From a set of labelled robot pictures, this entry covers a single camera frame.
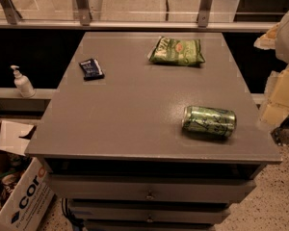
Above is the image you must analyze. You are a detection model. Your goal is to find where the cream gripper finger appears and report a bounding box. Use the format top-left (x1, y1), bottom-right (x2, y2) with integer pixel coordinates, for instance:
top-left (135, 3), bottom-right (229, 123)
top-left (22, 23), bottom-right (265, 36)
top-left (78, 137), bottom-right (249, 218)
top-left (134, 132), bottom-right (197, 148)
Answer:
top-left (253, 23), bottom-right (279, 50)
top-left (260, 65), bottom-right (289, 127)

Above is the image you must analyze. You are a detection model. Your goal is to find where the green soda can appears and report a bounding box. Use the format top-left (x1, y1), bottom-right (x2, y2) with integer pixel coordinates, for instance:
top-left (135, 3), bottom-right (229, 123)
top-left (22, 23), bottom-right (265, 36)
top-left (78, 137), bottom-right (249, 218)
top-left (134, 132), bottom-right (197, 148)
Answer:
top-left (182, 106), bottom-right (237, 138)

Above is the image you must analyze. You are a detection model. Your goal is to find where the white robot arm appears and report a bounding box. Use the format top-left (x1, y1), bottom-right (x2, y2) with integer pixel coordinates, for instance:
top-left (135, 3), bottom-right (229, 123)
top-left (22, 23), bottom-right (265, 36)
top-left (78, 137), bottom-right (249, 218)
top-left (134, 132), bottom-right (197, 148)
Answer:
top-left (253, 11), bottom-right (289, 127)

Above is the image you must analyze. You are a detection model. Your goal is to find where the blue rxbar blueberry packet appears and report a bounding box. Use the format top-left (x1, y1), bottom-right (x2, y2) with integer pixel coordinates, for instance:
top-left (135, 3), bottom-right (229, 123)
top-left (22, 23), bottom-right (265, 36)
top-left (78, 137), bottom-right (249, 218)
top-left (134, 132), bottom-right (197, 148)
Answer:
top-left (79, 59), bottom-right (104, 81)

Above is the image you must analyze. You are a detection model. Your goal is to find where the green chip bag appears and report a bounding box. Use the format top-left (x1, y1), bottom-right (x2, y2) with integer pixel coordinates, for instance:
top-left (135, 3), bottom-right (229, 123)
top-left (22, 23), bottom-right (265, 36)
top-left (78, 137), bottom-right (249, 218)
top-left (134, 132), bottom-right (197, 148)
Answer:
top-left (147, 37), bottom-right (205, 66)

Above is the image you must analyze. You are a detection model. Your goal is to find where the grey drawer cabinet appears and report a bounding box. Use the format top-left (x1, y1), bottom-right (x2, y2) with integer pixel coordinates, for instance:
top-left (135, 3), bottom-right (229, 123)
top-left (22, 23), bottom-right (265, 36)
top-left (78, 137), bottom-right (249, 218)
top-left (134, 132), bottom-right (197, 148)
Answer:
top-left (27, 32), bottom-right (280, 231)

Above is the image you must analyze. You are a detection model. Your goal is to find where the white pump sanitizer bottle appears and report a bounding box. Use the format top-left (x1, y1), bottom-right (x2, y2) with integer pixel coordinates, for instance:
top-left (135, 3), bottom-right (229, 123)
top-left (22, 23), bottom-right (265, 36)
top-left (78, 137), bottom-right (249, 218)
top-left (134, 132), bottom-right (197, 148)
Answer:
top-left (11, 65), bottom-right (36, 97)

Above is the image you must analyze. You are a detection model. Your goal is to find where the white cardboard box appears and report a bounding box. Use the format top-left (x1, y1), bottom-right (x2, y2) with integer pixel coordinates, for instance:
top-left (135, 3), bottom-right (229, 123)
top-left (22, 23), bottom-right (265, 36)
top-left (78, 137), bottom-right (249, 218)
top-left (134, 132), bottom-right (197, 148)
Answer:
top-left (0, 120), bottom-right (54, 231)

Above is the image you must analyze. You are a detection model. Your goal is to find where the black cable under cabinet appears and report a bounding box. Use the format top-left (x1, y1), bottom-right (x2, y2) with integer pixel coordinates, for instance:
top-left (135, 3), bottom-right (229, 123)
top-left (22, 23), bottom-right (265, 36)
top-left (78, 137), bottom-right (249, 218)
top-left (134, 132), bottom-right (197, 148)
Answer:
top-left (61, 197), bottom-right (85, 231)

